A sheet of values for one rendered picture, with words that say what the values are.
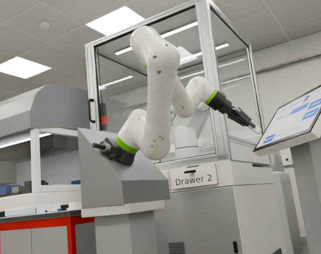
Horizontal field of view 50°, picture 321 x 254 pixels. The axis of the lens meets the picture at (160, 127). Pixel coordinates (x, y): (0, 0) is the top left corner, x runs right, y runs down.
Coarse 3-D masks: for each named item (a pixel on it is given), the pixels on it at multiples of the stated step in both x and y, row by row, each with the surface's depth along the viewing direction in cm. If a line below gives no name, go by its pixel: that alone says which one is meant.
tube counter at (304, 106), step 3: (300, 105) 165; (303, 105) 161; (306, 105) 158; (294, 108) 170; (297, 108) 166; (300, 108) 162; (303, 108) 159; (291, 111) 171; (294, 111) 167; (297, 111) 163; (288, 114) 172; (291, 114) 168; (285, 117) 173
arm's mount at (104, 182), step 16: (80, 128) 168; (80, 144) 164; (80, 160) 163; (96, 160) 157; (112, 160) 159; (144, 160) 181; (80, 176) 161; (96, 176) 156; (112, 176) 151; (128, 176) 154; (144, 176) 164; (160, 176) 176; (96, 192) 155; (112, 192) 150; (128, 192) 150; (144, 192) 159; (160, 192) 170
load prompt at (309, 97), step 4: (312, 92) 162; (304, 96) 168; (308, 96) 163; (312, 96) 158; (300, 100) 169; (304, 100) 164; (292, 104) 176; (296, 104) 171; (284, 108) 184; (288, 108) 178; (280, 112) 186
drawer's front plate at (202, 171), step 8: (192, 168) 205; (200, 168) 203; (208, 168) 200; (176, 176) 210; (184, 176) 208; (192, 176) 205; (200, 176) 202; (208, 176) 200; (216, 176) 198; (184, 184) 207; (192, 184) 204; (200, 184) 202; (208, 184) 199
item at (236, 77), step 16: (224, 32) 243; (224, 48) 235; (240, 48) 272; (224, 64) 228; (240, 64) 262; (224, 80) 221; (240, 80) 254; (240, 96) 245; (256, 112) 275; (240, 128) 231
